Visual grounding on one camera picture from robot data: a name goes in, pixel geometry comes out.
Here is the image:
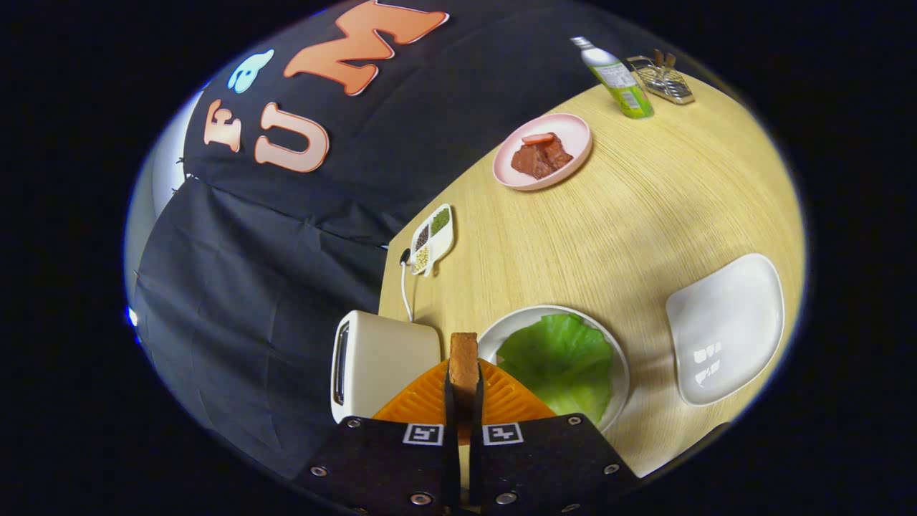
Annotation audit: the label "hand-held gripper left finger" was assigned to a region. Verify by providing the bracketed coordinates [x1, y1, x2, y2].
[297, 358, 460, 516]

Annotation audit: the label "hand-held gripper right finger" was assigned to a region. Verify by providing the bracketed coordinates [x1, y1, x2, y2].
[469, 360, 640, 516]

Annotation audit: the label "green lettuce leaf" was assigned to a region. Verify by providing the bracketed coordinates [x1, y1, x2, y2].
[496, 313, 615, 425]

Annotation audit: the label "toasted bread slice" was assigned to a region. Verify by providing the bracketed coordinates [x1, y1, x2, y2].
[448, 332, 480, 445]

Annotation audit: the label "white toaster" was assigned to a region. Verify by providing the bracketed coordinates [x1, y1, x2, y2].
[330, 310, 443, 424]

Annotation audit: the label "round white plate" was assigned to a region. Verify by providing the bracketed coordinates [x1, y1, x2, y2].
[476, 305, 631, 435]

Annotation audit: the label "square white plate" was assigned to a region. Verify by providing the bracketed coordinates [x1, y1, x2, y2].
[666, 253, 786, 407]

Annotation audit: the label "white divided condiment dish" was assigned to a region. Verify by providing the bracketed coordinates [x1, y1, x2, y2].
[409, 204, 456, 278]

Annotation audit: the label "brown meat slices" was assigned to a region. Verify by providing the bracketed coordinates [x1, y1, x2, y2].
[511, 140, 575, 180]

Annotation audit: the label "pink plate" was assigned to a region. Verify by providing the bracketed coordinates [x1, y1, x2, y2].
[493, 113, 594, 191]

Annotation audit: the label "green label bottle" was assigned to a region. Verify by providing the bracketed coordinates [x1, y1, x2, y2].
[570, 37, 655, 120]

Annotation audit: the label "white toaster cable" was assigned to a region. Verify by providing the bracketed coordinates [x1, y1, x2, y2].
[398, 259, 417, 323]

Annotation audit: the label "metal wire rack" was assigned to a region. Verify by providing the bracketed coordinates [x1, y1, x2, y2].
[627, 54, 696, 106]

